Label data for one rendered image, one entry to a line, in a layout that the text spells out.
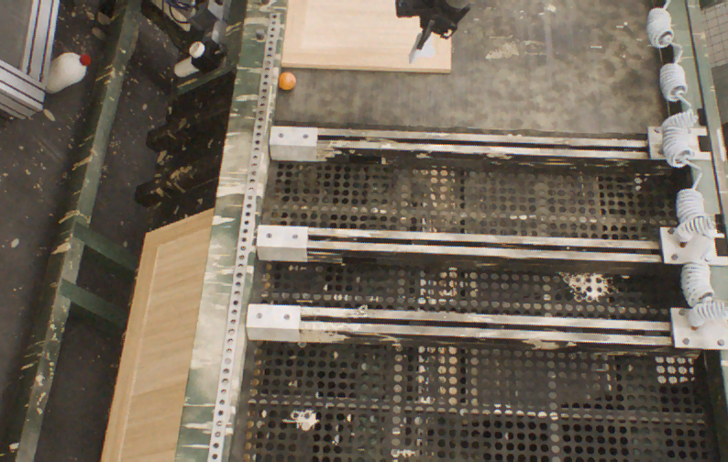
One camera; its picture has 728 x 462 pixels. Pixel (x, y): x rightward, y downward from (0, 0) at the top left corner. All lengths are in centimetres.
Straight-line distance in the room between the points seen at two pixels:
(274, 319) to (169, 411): 52
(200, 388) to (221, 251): 36
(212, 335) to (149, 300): 66
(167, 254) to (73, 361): 45
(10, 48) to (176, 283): 85
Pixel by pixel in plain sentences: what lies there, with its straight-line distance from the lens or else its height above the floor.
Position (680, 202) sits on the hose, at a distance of 244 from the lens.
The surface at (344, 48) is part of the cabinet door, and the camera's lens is 287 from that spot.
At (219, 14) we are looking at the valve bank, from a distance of 293.
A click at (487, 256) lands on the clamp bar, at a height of 139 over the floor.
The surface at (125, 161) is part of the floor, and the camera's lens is 355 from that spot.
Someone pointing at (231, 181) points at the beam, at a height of 84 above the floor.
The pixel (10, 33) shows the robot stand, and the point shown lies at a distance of 312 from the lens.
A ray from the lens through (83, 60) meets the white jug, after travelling 329.
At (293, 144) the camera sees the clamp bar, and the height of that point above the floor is 98.
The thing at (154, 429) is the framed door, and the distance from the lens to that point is 273.
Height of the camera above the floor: 239
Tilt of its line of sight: 30 degrees down
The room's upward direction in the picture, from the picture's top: 72 degrees clockwise
